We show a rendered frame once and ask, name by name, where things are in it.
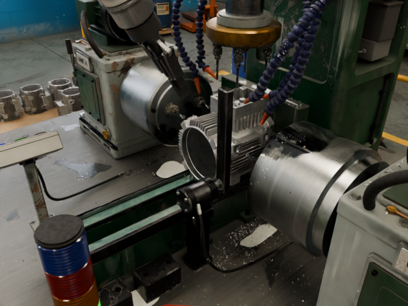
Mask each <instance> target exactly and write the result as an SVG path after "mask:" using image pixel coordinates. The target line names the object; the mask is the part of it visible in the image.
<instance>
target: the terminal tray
mask: <svg viewBox="0 0 408 306"><path fill-rule="evenodd" d="M233 91H234V102H233V126H232V129H233V131H234V132H237V133H239V131H241V132H242V129H244V130H246V128H248V129H249V128H250V126H251V127H253V125H254V126H256V124H259V123H260V122H261V121H262V118H263V115H264V113H265V112H264V109H265V108H266V106H267V103H268V102H269V98H261V100H259V101H256V102H255V103H253V102H250V103H248V104H244V101H245V100H246V99H247V98H248V97H249V94H250V93H252V92H254V90H252V89H250V88H248V87H245V86H242V87H238V89H236V88H235V89H233ZM217 104H218V94H215V95H212V96H211V102H210V109H211V113H212V112H214V113H215V112H216V113H217Z"/></svg>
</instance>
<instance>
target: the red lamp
mask: <svg viewBox="0 0 408 306"><path fill-rule="evenodd" d="M44 273H45V275H46V280H47V283H48V286H49V290H50V292H51V294H52V295H53V296H54V297H56V298H58V299H62V300H69V299H75V298H78V297H80V296H82V295H83V294H85V293H86V292H87V291H89V290H90V288H91V287H92V285H93V284H94V280H95V275H94V269H93V266H92V261H91V257H89V260H88V261H87V263H86V264H85V266H84V267H82V268H81V269H80V270H78V271H76V272H74V273H72V274H68V275H65V276H54V275H51V274H49V273H47V272H45V271H44Z"/></svg>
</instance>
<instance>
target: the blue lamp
mask: <svg viewBox="0 0 408 306"><path fill-rule="evenodd" d="M36 247H37V250H38V253H39V257H40V259H41V263H42V267H43V269H44V271H45V272H47V273H49V274H51V275H54V276H65V275H68V274H72V273H74V272H76V271H78V270H80V269H81V268H82V267H84V266H85V264H86V263H87V261H88V260H89V257H90V251H89V246H88V242H87V237H86V231H85V228H84V231H83V233H82V235H81V236H80V238H79V239H77V240H76V241H74V242H73V243H72V244H71V245H69V246H67V247H64V248H60V249H50V248H43V247H41V246H39V245H38V244H37V243H36Z"/></svg>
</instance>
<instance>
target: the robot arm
mask: <svg viewBox="0 0 408 306"><path fill-rule="evenodd" d="M100 1H101V2H102V3H103V5H104V6H105V8H106V10H107V11H108V12H109V13H110V15H111V17H112V18H113V19H114V21H115V22H116V23H117V25H118V26H119V27H120V28H122V29H124V30H125V31H126V33H127V34H128V36H129V37H130V39H131V40H132V41H133V42H135V43H138V44H139V45H140V46H141V47H142V48H143V50H144V51H145V52H146V53H147V55H148V56H149V57H150V59H151V60H152V62H153V63H154V64H155V65H156V67H157V68H158V70H159V71H160V73H164V75H165V77H167V78H168V80H169V82H170V83H171V85H172V87H173V88H174V90H175V91H176V93H177V95H178V96H179V97H180V98H181V99H183V100H184V99H185V98H186V97H187V96H188V95H189V94H190V93H191V91H190V89H189V87H188V85H187V84H186V82H185V81H184V79H183V77H182V76H183V75H184V73H183V71H182V68H181V66H180V64H179V61H178V59H177V57H176V55H175V50H174V48H173V46H169V47H167V45H166V44H165V40H164V38H163V37H162V36H161V35H159V30H160V27H161V22H160V20H159V18H158V16H157V14H156V13H155V11H154V2H153V1H152V0H100Z"/></svg>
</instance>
